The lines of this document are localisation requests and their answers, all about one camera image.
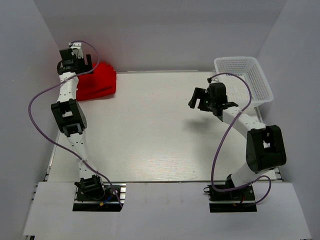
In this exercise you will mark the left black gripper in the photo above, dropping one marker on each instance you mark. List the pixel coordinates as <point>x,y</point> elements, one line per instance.
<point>87,67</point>

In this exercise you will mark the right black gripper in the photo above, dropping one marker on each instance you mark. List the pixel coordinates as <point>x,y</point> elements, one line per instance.
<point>199,93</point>

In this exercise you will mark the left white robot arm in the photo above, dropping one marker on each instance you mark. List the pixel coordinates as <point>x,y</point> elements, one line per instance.
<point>70,118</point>

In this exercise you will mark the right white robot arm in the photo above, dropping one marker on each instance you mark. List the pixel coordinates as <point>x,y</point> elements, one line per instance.
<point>264,150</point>

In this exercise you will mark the folded red t shirt stack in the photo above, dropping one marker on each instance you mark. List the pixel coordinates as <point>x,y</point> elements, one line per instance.
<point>90,92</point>

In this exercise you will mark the white plastic basket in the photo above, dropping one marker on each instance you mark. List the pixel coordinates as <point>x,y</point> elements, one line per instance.
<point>249,69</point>

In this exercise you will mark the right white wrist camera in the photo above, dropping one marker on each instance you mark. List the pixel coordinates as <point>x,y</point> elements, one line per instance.
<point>211,81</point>

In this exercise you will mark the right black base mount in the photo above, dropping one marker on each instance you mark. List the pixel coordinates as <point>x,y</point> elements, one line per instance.
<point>239,201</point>

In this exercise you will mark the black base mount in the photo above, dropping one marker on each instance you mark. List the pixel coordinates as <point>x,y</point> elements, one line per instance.
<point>239,201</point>
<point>105,201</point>

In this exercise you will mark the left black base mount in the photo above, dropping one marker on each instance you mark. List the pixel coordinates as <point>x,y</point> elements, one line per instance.
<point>105,201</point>

